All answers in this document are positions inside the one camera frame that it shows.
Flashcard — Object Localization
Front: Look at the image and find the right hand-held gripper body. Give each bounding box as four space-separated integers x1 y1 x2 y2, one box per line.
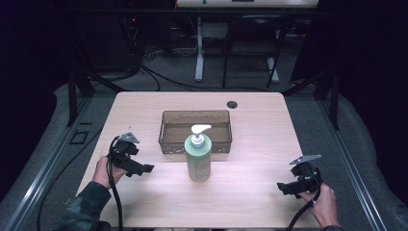
289 154 323 199

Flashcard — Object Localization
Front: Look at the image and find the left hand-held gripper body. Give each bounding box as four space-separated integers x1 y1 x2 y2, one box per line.
109 132 146 178

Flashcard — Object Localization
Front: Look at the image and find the brown plastic basket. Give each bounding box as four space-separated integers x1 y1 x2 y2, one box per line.
158 110 233 155

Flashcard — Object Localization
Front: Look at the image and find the green soap pump bottle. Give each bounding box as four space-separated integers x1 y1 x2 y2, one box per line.
184 123 213 183

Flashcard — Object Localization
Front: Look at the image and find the person's left hand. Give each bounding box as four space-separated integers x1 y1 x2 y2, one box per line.
92 155 128 191

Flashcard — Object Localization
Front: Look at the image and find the person's right hand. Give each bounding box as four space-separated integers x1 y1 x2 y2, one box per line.
298 183 341 229

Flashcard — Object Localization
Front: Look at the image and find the black metal stand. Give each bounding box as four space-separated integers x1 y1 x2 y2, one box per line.
64 18 127 128
282 64 342 131

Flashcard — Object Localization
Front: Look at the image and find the white desk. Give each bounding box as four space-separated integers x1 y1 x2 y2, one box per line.
175 0 319 83

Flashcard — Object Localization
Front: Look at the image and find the black chair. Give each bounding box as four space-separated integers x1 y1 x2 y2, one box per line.
221 13 291 90

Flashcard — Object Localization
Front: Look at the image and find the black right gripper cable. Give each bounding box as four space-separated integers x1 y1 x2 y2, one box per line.
284 187 322 231

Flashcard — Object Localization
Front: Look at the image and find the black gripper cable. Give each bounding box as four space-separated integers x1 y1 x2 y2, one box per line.
284 187 322 231
106 136 125 231

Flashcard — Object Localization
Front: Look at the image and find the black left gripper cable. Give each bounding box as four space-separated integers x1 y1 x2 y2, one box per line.
106 136 125 231

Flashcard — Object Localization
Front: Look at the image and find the aluminium floor rail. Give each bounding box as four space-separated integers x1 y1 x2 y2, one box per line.
317 99 389 231
3 95 94 231

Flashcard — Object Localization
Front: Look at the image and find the thin black floor cable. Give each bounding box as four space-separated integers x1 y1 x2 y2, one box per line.
36 127 104 231

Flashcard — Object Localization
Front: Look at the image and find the bundle of black floor cables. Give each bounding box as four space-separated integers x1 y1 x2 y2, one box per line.
92 41 273 93

